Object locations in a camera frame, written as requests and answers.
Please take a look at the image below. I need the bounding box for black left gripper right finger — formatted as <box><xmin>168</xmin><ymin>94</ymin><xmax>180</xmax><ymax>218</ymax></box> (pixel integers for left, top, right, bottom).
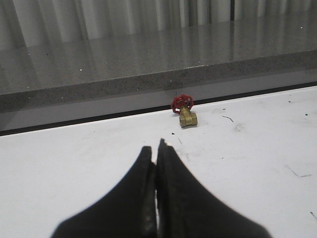
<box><xmin>157</xmin><ymin>140</ymin><xmax>271</xmax><ymax>238</ymax></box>

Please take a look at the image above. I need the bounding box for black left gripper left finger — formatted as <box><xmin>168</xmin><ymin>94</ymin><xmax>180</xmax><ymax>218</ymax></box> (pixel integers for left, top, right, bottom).
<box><xmin>52</xmin><ymin>146</ymin><xmax>157</xmax><ymax>238</ymax></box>

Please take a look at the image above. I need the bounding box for brass valve red handwheel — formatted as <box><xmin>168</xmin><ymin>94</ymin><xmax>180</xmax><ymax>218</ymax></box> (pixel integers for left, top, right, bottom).
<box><xmin>170</xmin><ymin>94</ymin><xmax>198</xmax><ymax>127</ymax></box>

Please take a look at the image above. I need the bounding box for grey stone counter slab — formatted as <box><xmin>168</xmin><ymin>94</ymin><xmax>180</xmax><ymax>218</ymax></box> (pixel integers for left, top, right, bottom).
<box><xmin>0</xmin><ymin>12</ymin><xmax>317</xmax><ymax>133</ymax></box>

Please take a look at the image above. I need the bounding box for white pleated curtain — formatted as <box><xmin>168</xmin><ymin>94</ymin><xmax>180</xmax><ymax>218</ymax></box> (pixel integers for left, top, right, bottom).
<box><xmin>0</xmin><ymin>0</ymin><xmax>317</xmax><ymax>50</ymax></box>

